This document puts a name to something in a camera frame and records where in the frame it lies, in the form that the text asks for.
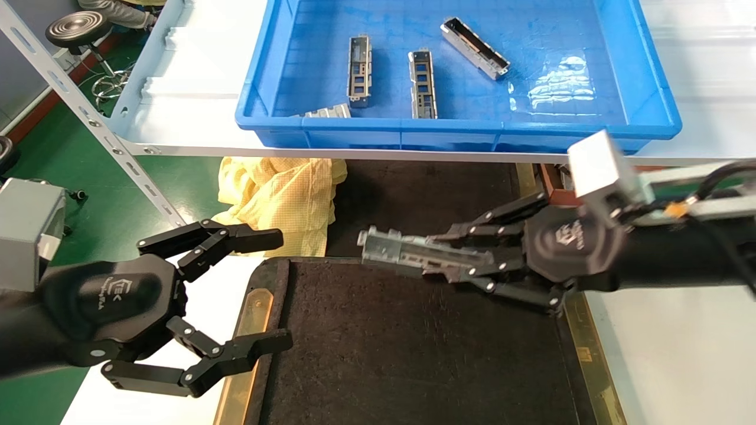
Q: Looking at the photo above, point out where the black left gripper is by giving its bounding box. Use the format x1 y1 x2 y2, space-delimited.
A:
38 219 294 398

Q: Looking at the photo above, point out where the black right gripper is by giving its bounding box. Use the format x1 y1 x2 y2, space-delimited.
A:
428 191 756 318

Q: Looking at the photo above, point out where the silver metal housing part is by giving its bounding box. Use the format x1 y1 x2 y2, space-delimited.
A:
357 226 494 279
441 17 511 80

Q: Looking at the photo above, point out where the grey metal housing part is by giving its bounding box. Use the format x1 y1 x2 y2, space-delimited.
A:
347 34 373 108
408 49 438 119

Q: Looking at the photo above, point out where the half-hidden silver metal part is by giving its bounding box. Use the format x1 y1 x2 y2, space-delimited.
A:
298 103 352 119

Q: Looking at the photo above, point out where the open silver metal housing part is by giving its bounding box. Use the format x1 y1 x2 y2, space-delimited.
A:
441 17 511 80

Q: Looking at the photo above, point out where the brown cardboard box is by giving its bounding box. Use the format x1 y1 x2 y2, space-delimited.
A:
539 164 668 207

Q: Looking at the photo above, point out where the black tray with brass edges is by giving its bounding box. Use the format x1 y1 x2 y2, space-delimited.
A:
326 159 554 264
214 257 628 425

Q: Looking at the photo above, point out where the yellow checked cloth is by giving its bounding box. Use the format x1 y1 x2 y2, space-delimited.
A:
211 157 348 258

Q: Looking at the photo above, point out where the blue plastic bin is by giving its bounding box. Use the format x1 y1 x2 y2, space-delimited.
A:
235 0 683 155

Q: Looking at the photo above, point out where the white shelf board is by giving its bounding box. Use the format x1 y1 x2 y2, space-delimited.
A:
109 0 756 168

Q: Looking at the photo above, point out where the large black wheel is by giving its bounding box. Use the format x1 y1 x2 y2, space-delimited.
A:
0 136 21 175

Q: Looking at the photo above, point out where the seated person in grey trousers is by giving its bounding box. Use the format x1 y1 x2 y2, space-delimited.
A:
79 0 169 30

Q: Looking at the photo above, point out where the black round stool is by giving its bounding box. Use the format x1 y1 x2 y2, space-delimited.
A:
46 11 136 110

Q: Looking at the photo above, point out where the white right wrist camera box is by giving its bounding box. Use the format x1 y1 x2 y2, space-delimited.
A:
567 130 650 215

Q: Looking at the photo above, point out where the silver camera mount bracket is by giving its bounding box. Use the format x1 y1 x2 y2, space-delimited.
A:
641 162 756 224

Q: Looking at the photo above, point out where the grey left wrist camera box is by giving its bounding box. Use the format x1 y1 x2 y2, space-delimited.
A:
0 178 68 293

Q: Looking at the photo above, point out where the grey perforated shelf post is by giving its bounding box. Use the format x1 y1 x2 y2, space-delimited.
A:
0 0 205 237

